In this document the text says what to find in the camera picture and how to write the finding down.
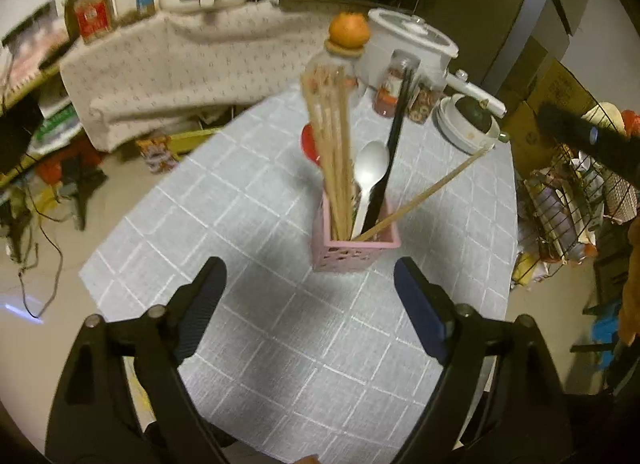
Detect white plastic spoon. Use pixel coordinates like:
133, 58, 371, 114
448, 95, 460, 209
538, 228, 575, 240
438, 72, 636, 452
351, 140, 391, 240

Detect red plastic spoon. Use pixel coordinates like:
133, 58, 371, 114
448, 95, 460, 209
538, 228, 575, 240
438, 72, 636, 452
299, 123, 324, 166

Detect green and white bag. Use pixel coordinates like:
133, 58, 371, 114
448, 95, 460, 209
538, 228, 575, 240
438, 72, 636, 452
27, 104, 84, 156

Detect stack of white bowls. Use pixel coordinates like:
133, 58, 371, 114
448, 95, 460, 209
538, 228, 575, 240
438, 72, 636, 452
432, 94, 511, 155

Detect grey checked tablecloth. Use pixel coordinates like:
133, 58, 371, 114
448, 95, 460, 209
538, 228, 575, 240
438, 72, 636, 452
78, 89, 519, 464

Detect black wire rack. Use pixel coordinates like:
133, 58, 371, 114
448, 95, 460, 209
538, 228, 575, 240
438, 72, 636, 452
517, 104, 640, 286

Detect jar of dried slices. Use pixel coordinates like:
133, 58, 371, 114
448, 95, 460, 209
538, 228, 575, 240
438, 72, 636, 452
408, 84, 436, 125

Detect dark green squash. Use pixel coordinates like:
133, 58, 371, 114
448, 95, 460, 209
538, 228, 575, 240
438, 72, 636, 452
449, 95, 494, 131

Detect colourful snack packet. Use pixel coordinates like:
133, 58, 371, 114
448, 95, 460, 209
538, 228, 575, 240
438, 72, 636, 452
134, 126, 222, 176

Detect black devices on floor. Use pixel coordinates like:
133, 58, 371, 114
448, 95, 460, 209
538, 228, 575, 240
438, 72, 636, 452
0, 163, 109, 266

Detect black power cable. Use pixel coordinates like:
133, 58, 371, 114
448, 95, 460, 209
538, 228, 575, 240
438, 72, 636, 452
9, 193, 64, 321

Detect red label jar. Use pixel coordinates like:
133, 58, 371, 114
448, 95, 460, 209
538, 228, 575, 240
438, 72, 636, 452
73, 0, 115, 44

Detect blue plastic stool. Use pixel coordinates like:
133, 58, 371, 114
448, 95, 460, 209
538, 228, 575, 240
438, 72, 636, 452
570, 293, 627, 376

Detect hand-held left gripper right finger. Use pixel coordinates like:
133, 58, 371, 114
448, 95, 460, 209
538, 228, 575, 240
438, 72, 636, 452
393, 256, 576, 464

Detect person's right hand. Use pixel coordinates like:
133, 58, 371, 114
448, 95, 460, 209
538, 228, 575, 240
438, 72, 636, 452
617, 223, 640, 346

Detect white electric cooking pot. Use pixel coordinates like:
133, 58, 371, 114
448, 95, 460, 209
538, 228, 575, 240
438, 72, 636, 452
357, 8, 507, 118

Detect spice jar with red contents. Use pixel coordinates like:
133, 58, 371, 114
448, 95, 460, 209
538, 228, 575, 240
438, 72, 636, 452
372, 49, 421, 118

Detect wooden chopstick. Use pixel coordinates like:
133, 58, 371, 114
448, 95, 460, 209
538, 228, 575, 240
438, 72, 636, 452
357, 146, 489, 244

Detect cardboard boxes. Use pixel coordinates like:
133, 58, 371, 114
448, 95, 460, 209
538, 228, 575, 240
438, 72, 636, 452
494, 34, 602, 181

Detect grey refrigerator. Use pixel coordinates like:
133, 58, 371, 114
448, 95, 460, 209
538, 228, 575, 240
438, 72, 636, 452
429, 0, 602, 101

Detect glass jar with cork lid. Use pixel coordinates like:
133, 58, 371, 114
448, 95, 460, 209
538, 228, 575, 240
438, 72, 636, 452
304, 39, 369, 111

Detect floral counter cloth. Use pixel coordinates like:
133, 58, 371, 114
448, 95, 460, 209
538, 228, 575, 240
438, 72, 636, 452
58, 0, 352, 153

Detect orange fruit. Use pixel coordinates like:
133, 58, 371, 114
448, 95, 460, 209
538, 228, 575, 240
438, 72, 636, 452
328, 11, 371, 48

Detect pink perforated utensil holder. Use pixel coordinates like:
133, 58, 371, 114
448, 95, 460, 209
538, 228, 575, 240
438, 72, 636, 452
312, 189, 402, 274

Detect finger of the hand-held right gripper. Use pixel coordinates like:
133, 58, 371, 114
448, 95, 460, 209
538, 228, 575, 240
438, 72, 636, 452
537, 103, 640, 181

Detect pale straw hat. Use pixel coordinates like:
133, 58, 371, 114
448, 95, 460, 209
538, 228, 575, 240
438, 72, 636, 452
579, 101, 626, 136

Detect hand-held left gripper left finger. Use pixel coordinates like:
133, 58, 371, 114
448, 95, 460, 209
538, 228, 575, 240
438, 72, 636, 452
45, 256, 229, 464

